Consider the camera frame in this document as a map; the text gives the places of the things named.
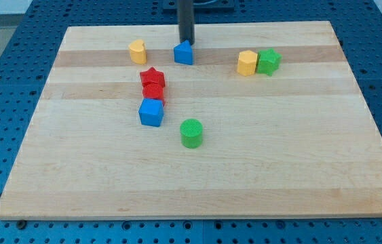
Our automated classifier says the blue triangle block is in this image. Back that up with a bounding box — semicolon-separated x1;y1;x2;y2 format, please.
173;40;193;65

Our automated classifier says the red star block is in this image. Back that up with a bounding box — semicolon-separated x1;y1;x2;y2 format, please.
140;67;166;87

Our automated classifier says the green star block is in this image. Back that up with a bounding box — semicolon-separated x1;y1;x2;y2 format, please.
256;48;282;77

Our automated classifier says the green cylinder block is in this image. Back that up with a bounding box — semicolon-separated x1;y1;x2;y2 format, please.
180;119;203;148

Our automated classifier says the blue cube block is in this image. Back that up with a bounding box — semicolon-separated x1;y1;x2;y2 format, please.
138;98;164;127

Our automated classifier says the red cylinder block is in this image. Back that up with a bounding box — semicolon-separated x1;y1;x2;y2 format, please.
142;83;165;104

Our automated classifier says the wooden board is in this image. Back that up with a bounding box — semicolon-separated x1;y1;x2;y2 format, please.
0;21;382;220

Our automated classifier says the yellow hexagon block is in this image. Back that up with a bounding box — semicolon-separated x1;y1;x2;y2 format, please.
236;50;258;76

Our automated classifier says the yellow heart block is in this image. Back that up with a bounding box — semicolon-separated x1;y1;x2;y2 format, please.
128;39;147;64

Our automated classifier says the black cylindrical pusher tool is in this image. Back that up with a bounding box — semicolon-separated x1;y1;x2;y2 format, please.
176;0;195;45

